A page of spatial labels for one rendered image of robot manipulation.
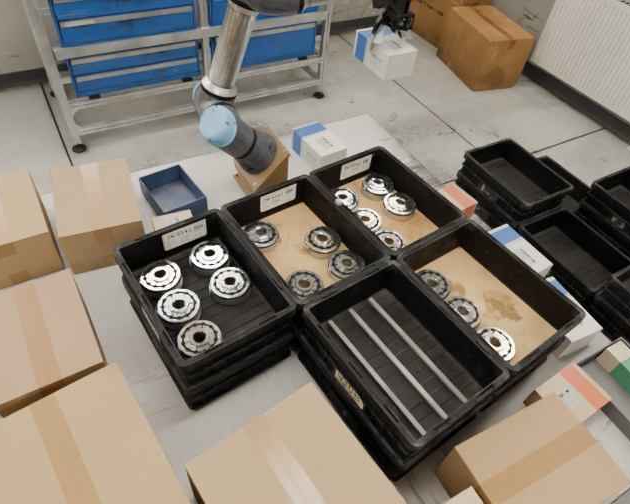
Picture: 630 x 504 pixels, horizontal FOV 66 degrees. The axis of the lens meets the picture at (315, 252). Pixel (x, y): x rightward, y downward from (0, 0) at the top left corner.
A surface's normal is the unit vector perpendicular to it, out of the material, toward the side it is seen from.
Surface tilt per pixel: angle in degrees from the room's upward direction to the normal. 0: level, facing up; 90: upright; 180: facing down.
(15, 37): 90
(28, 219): 0
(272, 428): 0
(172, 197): 0
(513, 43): 88
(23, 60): 90
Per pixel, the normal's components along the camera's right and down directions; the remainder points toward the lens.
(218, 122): -0.48, -0.16
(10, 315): 0.09, -0.66
